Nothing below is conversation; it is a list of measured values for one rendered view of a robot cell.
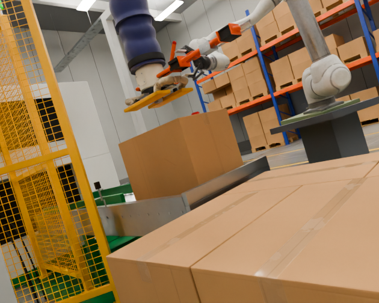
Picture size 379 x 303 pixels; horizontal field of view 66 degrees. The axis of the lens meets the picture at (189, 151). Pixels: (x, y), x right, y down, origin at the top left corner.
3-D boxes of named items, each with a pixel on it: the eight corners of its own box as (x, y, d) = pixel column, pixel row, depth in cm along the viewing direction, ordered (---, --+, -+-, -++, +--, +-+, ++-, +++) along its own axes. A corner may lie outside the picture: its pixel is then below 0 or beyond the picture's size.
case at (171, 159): (136, 204, 188) (117, 143, 187) (180, 184, 216) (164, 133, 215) (202, 195, 145) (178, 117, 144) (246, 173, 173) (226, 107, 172)
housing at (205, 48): (200, 55, 145) (197, 45, 145) (209, 55, 150) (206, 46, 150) (210, 48, 140) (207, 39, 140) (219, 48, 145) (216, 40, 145)
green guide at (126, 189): (86, 201, 336) (84, 193, 336) (94, 198, 343) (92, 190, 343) (175, 185, 221) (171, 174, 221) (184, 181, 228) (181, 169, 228)
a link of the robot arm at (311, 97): (327, 97, 194) (318, 65, 192) (341, 94, 176) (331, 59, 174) (304, 104, 194) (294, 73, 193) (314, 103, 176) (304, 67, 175)
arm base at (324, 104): (317, 108, 202) (315, 100, 201) (345, 102, 181) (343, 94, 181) (298, 115, 195) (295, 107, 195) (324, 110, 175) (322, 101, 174)
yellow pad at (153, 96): (124, 112, 180) (121, 104, 180) (137, 110, 187) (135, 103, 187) (157, 94, 156) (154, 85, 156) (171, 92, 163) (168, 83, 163)
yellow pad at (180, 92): (148, 109, 193) (145, 101, 193) (159, 107, 200) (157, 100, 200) (182, 91, 169) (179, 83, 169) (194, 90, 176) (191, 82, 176)
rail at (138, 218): (38, 234, 296) (32, 216, 296) (44, 232, 300) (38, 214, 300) (194, 237, 130) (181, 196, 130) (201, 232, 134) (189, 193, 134)
